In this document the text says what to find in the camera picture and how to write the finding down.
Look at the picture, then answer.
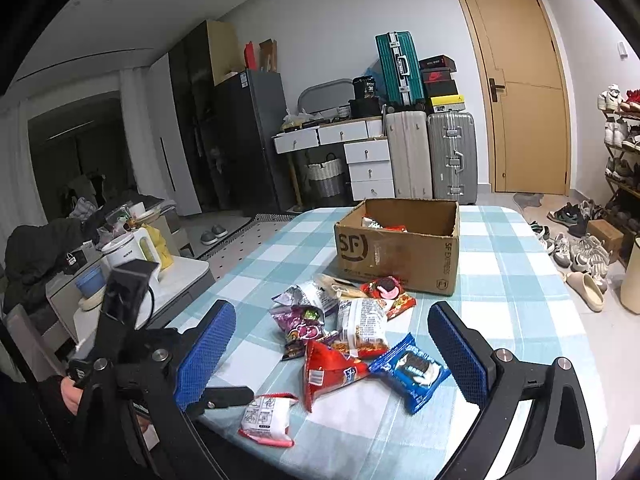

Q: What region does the purple candy packet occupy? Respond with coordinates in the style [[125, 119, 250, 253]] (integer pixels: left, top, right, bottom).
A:
[[271, 305, 328, 347]]

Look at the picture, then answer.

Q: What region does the white noodle packet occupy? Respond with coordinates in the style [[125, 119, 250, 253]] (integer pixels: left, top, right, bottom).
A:
[[336, 297, 391, 361]]

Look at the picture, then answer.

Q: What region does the white side cabinet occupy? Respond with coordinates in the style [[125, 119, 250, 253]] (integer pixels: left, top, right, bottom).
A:
[[45, 254, 217, 357]]

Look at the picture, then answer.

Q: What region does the brown cardboard box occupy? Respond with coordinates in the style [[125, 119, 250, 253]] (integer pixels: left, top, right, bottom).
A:
[[334, 198, 460, 297]]

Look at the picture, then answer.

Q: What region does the white suitcase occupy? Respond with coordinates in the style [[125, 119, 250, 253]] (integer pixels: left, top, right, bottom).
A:
[[384, 110, 434, 201]]

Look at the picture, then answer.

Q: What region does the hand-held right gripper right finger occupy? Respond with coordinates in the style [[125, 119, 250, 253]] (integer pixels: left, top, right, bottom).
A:
[[427, 301, 598, 480]]

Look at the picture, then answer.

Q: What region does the pile of household clutter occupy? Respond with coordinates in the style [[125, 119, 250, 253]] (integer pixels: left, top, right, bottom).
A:
[[95, 194, 168, 242]]

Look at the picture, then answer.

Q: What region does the silver suitcase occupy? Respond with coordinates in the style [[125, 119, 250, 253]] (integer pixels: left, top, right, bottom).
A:
[[427, 111, 479, 206]]

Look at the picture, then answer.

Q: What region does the small cardboard box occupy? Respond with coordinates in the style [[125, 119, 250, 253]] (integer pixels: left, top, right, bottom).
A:
[[585, 218, 625, 262]]

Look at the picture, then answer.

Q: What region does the red chip bag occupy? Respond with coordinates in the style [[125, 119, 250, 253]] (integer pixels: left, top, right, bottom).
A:
[[301, 340, 372, 414]]

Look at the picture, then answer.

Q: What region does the woven laundry basket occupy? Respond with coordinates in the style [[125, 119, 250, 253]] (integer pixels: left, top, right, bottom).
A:
[[304, 157, 349, 199]]

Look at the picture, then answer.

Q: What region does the dark tall wardrobe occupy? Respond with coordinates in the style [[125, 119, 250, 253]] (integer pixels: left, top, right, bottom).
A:
[[167, 20, 242, 217]]

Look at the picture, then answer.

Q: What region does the white curtain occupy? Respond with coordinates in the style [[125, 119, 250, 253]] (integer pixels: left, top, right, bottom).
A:
[[0, 66, 162, 243]]

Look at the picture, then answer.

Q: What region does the dark jacket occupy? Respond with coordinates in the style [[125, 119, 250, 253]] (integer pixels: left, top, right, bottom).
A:
[[4, 219, 102, 303]]

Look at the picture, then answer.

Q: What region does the dark grey fridge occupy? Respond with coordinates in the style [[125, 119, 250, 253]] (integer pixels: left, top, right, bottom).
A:
[[212, 69, 296, 217]]

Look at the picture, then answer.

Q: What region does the white drawer desk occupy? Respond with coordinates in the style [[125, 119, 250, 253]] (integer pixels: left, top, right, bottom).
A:
[[272, 117, 396, 202]]

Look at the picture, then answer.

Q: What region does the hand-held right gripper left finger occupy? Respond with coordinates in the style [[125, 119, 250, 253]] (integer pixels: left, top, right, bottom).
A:
[[64, 300, 237, 480]]

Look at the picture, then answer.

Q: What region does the dotted beige rug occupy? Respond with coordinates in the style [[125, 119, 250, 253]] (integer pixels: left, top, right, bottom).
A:
[[199, 212, 307, 287]]

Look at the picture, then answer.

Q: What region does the blue bowl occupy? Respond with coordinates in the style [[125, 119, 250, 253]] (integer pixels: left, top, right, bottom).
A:
[[74, 265, 104, 294]]

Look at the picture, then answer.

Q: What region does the beige flat packet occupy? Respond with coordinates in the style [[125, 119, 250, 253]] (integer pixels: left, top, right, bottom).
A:
[[314, 274, 369, 302]]

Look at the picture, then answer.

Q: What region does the blue cookie packet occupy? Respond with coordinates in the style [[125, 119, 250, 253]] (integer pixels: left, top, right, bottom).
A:
[[368, 333, 451, 415]]

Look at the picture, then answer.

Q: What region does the white red snack packet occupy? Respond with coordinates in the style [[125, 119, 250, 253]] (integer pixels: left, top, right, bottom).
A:
[[238, 393, 299, 449]]

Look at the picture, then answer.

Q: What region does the cream waste bin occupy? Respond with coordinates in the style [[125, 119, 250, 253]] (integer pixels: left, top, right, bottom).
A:
[[619, 237, 640, 316]]

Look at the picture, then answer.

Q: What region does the yellow black shoe box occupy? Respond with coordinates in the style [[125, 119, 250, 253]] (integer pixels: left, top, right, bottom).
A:
[[428, 95, 467, 114]]

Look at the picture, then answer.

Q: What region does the shelved shoes group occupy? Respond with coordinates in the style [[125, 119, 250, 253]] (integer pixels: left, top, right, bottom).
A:
[[599, 84, 640, 233]]

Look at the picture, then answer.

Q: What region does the teal suitcase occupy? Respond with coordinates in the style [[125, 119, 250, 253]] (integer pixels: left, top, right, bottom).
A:
[[375, 31, 427, 112]]

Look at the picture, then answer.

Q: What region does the black bag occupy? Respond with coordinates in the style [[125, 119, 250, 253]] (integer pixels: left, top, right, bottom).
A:
[[348, 98, 386, 120]]

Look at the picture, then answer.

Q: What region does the person's left hand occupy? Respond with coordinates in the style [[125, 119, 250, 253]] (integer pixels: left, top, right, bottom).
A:
[[60, 377, 85, 415]]

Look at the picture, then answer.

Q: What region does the silver purple snack packet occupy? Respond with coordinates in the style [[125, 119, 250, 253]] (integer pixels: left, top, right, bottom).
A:
[[271, 282, 337, 317]]

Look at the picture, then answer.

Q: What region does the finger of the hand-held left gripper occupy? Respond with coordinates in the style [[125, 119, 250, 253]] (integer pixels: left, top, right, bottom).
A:
[[187, 386, 255, 418]]

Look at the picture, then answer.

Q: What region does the yellow bag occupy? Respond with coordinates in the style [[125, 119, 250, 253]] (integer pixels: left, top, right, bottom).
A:
[[144, 220, 175, 271]]

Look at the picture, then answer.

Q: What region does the black printed box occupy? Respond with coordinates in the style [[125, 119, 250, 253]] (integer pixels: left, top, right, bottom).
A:
[[352, 75, 377, 101]]

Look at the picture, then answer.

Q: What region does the wooden shoe rack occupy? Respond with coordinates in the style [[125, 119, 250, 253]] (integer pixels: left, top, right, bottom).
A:
[[602, 104, 640, 267]]

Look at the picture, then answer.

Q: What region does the yellowish plastic bag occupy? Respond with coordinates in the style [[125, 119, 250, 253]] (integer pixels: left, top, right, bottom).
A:
[[281, 109, 307, 134]]

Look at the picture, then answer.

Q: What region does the red pink snack packet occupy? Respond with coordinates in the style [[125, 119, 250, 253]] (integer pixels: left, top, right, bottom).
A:
[[360, 276, 417, 319]]

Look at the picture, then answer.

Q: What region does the blue plastic bag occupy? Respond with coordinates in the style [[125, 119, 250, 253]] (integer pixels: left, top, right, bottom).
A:
[[362, 64, 386, 97]]

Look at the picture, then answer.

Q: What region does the blue checked tablecloth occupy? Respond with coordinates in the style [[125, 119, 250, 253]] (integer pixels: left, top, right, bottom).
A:
[[155, 205, 609, 480]]

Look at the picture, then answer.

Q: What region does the white electric kettle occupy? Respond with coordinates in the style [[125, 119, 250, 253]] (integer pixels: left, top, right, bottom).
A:
[[101, 227, 162, 287]]

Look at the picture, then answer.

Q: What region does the scattered shoes group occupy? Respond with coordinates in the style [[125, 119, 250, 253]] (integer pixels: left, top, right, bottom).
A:
[[527, 199, 627, 314]]

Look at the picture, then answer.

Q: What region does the brown paper bag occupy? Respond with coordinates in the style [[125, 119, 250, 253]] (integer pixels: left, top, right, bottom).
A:
[[258, 38, 279, 74]]

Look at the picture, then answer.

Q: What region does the tan wooden door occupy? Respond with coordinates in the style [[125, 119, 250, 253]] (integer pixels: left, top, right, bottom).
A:
[[449, 0, 572, 197]]

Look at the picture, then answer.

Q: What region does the grey arched frame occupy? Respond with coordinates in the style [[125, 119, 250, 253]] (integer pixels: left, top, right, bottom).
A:
[[298, 79, 354, 114]]

